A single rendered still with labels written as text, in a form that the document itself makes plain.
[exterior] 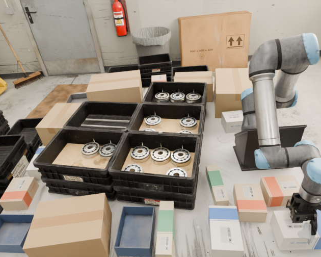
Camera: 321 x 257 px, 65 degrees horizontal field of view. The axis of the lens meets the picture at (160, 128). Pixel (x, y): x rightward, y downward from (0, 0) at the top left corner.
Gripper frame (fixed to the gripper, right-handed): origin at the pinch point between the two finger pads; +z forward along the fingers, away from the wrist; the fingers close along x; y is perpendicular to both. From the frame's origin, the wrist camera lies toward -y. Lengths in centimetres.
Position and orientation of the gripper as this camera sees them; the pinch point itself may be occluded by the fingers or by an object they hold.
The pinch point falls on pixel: (302, 227)
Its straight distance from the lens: 123.6
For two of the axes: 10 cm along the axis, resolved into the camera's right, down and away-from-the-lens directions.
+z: 0.9, 8.0, 6.0
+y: -10.0, 0.6, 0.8
